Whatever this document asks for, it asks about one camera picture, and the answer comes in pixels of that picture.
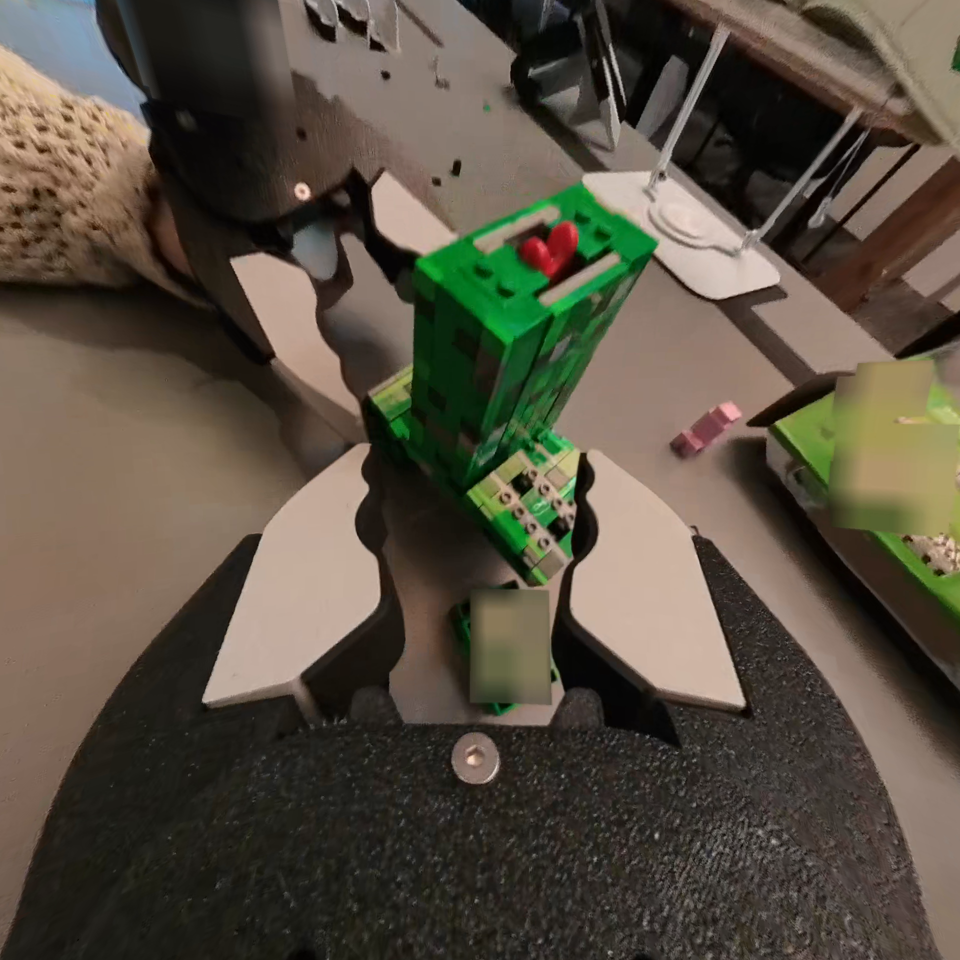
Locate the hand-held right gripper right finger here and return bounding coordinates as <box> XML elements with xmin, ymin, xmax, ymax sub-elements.
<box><xmin>549</xmin><ymin>450</ymin><xmax>749</xmax><ymax>725</ymax></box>

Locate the pink lego pig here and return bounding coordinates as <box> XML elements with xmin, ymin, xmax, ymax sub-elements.
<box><xmin>669</xmin><ymin>400</ymin><xmax>744</xmax><ymax>458</ymax></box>

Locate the person's left forearm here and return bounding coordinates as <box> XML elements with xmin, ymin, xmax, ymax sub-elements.
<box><xmin>0</xmin><ymin>45</ymin><xmax>165</xmax><ymax>291</ymax></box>

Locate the person's left hand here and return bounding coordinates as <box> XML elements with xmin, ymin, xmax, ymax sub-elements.
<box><xmin>146</xmin><ymin>176</ymin><xmax>226</xmax><ymax>316</ymax></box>

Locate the green lego creeper head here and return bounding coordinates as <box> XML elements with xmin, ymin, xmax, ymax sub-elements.
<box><xmin>448</xmin><ymin>581</ymin><xmax>562</xmax><ymax>715</ymax></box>

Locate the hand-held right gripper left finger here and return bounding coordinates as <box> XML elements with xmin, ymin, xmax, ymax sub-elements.
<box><xmin>201</xmin><ymin>442</ymin><xmax>408</xmax><ymax>723</ymax></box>

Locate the green cardboard lego box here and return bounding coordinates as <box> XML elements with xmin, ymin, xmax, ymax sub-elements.
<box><xmin>765</xmin><ymin>352</ymin><xmax>960</xmax><ymax>680</ymax></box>

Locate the open instruction booklet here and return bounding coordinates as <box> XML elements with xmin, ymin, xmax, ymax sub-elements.
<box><xmin>795</xmin><ymin>0</ymin><xmax>960</xmax><ymax>147</ymax></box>

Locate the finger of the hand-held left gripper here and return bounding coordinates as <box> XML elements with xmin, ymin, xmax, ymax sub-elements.
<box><xmin>228</xmin><ymin>249</ymin><xmax>365</xmax><ymax>445</ymax></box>
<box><xmin>366</xmin><ymin>172</ymin><xmax>462</xmax><ymax>291</ymax></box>

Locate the wooden book stand white base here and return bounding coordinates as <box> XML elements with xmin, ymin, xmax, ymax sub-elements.
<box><xmin>581</xmin><ymin>22</ymin><xmax>875</xmax><ymax>303</ymax></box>

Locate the green lego creeper body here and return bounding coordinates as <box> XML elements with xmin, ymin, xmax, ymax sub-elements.
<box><xmin>363</xmin><ymin>182</ymin><xmax>661</xmax><ymax>591</ymax></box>

